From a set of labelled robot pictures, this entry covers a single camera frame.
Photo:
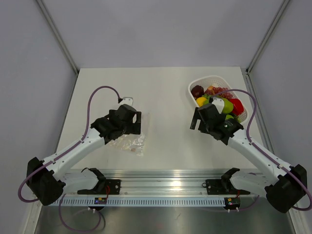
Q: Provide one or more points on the white perforated plastic basket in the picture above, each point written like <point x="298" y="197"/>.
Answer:
<point x="216" y="81"/>

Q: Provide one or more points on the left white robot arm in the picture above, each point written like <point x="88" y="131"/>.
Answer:
<point x="49" y="179"/>

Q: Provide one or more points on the right aluminium frame post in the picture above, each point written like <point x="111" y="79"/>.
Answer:
<point x="269" y="33"/>

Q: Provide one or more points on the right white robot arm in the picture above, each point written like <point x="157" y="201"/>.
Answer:
<point x="282" y="184"/>

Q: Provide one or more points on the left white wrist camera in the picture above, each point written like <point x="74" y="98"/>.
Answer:
<point x="127" y="100"/>

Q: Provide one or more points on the aluminium mounting rail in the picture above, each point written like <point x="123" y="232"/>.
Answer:
<point x="162" y="183"/>

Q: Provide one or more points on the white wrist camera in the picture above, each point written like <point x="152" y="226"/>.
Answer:
<point x="219" y="104"/>
<point x="127" y="100"/>

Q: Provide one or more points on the aluminium frame post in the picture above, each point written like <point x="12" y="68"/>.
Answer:
<point x="269" y="33"/>
<point x="53" y="28"/>

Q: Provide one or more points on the right small circuit board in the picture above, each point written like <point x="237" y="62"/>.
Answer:
<point x="232" y="202"/>

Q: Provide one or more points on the yellow lemon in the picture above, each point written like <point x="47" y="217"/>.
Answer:
<point x="201" y="101"/>

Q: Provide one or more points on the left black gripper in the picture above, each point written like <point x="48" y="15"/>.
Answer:
<point x="137" y="117"/>

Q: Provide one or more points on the light green cabbage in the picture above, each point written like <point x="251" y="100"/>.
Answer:
<point x="229" y="117"/>

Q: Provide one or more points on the clear zip top bag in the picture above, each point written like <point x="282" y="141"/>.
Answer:
<point x="133" y="143"/>

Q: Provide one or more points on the white slotted cable duct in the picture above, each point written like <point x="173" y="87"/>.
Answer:
<point x="147" y="202"/>

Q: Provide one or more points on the red bell pepper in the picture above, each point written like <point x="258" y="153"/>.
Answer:
<point x="237" y="106"/>

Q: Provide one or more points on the left aluminium frame post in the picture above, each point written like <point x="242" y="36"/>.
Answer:
<point x="53" y="28"/>

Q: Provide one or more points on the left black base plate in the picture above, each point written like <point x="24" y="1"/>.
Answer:
<point x="109" y="186"/>

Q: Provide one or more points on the green star fruit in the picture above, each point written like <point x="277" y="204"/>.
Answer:
<point x="228" y="106"/>

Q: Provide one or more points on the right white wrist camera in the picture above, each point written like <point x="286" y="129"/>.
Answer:
<point x="219" y="104"/>

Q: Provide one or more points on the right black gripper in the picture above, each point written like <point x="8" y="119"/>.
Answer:
<point x="197" y="115"/>

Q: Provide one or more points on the small circuit board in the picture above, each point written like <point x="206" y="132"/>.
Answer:
<point x="100" y="200"/>
<point x="232" y="202"/>

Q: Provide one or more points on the left small circuit board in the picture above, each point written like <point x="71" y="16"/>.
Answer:
<point x="100" y="200"/>

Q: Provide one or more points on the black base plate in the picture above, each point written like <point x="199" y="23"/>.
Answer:
<point x="215" y="187"/>
<point x="109" y="186"/>

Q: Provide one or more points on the green grapes bunch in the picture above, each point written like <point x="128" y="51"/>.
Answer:
<point x="207" y="96"/>

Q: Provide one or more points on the dark red apple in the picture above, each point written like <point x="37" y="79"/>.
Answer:
<point x="197" y="91"/>

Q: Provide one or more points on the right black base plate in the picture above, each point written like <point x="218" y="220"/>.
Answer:
<point x="215" y="187"/>

